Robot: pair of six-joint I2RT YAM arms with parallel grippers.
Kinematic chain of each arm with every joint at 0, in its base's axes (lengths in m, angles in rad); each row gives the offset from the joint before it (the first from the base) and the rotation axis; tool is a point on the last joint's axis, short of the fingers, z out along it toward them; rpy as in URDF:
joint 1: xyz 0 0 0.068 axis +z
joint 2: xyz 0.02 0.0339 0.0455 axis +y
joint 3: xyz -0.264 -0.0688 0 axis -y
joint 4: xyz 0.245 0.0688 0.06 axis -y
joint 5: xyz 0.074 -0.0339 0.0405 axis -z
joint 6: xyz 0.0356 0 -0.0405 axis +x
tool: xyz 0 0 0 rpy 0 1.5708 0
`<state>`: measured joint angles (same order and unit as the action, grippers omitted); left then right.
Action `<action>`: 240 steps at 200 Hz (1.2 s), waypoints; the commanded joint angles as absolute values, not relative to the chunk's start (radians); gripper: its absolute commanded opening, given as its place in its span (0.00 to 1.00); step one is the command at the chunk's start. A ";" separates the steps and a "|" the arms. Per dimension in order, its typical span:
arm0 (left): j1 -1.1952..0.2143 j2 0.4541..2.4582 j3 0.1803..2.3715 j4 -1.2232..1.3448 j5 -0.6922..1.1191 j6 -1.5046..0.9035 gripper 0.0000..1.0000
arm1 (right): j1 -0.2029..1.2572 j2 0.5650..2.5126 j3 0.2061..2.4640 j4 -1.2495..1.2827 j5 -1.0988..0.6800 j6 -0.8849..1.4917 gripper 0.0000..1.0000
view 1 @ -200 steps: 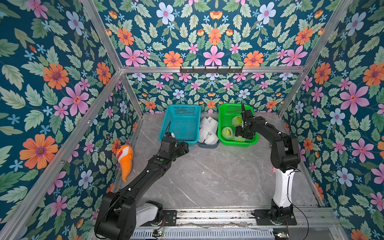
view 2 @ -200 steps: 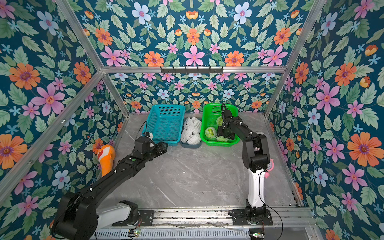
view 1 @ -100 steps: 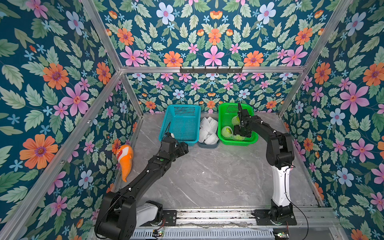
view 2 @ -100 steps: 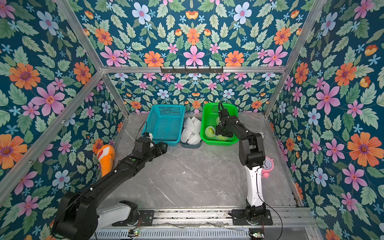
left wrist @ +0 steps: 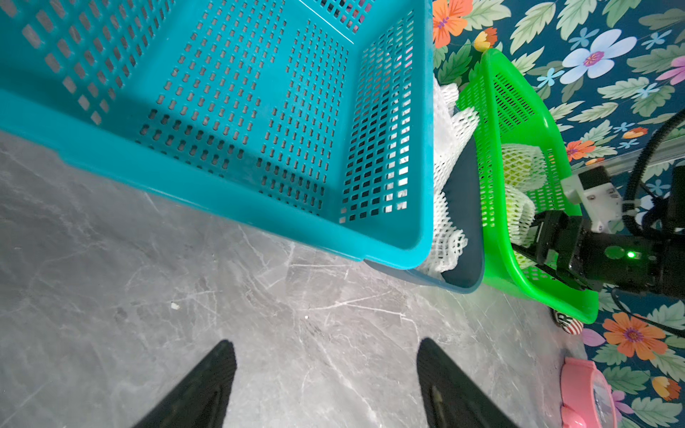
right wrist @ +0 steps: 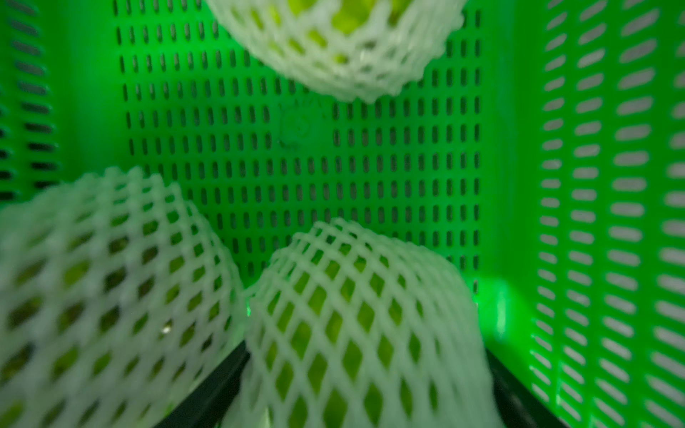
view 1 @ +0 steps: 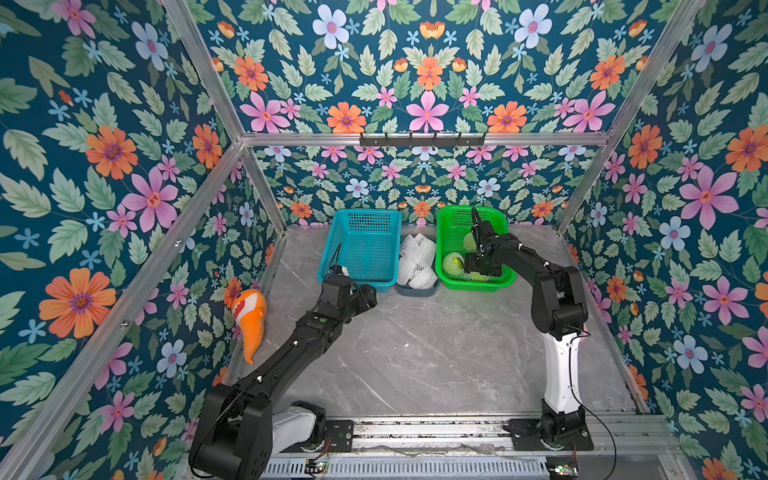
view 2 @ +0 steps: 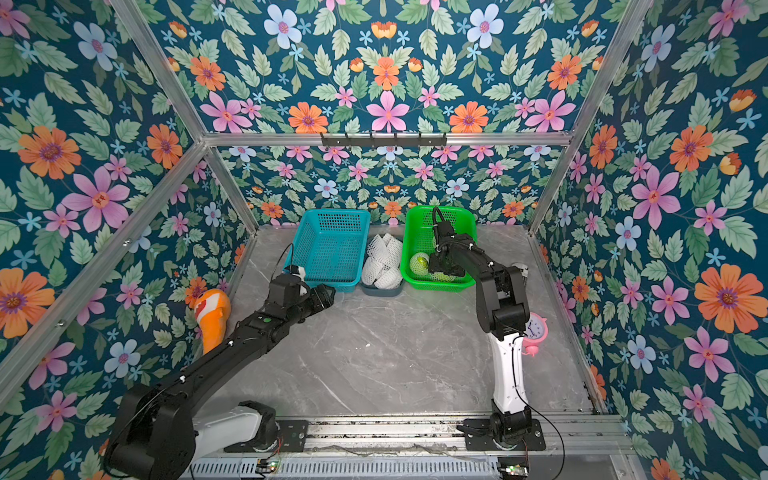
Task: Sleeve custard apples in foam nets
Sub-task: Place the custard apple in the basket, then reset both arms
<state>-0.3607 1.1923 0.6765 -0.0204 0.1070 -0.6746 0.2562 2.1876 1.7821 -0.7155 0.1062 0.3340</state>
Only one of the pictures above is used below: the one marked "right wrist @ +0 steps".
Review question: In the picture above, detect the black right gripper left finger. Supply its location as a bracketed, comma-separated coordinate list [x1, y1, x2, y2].
[155, 342, 250, 428]

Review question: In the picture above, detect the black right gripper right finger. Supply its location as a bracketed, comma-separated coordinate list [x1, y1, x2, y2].
[487, 351, 565, 428]

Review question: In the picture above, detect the dark-topped green custard apple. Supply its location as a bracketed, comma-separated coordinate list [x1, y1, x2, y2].
[0, 213, 226, 428]

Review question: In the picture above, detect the white foam net sleeve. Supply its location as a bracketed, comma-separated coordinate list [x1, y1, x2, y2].
[207, 0, 466, 103]
[0, 165, 248, 428]
[222, 219, 503, 427]

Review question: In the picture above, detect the bright green plastic basket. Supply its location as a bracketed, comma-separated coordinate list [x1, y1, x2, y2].
[1, 1, 684, 427]

